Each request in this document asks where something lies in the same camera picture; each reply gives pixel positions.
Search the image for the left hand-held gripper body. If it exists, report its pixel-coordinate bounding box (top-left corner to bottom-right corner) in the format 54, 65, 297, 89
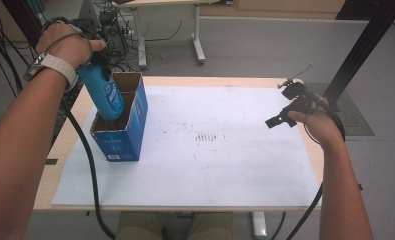
90, 47, 114, 79

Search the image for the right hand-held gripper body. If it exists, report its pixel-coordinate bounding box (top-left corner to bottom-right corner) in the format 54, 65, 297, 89
277, 63, 320, 113

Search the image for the blue bottle with white cap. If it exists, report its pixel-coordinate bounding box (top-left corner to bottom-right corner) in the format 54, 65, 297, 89
77, 63, 126, 122

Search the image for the blue cardboard box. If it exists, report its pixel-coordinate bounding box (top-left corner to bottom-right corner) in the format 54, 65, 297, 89
90, 71, 149, 163

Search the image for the person's right hand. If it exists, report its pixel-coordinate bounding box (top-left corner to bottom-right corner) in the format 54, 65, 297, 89
287, 95, 345, 146

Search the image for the person's left hand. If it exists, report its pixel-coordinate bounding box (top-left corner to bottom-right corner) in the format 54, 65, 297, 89
35, 20, 108, 70

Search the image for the beige wristwatch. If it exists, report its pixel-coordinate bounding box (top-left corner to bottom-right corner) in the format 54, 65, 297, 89
22, 52, 80, 93

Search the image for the white table mat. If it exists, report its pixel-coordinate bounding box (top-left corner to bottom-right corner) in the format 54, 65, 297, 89
51, 85, 322, 208

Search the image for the white desk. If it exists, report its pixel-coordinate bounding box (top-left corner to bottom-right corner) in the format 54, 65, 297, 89
112, 0, 235, 66

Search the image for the white table leg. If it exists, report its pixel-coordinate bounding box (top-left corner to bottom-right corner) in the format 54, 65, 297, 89
251, 211, 268, 239

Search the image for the person's right leg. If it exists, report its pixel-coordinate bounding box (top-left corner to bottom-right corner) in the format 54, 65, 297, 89
188, 212, 235, 240

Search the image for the person's leg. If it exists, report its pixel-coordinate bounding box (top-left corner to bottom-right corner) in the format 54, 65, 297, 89
114, 212, 166, 240
188, 212, 235, 240

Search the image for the person's left leg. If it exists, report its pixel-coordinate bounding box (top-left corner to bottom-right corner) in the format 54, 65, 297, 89
114, 212, 166, 240

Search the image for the computer equipment with cables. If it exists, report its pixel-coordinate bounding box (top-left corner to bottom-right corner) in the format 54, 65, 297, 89
90, 0, 137, 73

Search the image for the thin grey cable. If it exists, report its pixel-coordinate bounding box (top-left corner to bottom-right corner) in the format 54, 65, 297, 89
39, 16, 95, 67

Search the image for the black metal post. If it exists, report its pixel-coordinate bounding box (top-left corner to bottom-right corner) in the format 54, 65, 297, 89
323, 0, 395, 105
0, 0, 44, 48

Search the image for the bundle of black cables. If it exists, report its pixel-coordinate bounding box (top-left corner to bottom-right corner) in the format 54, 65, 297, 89
0, 0, 36, 139

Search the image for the thick black left gripper cable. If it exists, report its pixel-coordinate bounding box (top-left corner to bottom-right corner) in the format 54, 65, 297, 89
59, 99, 117, 240

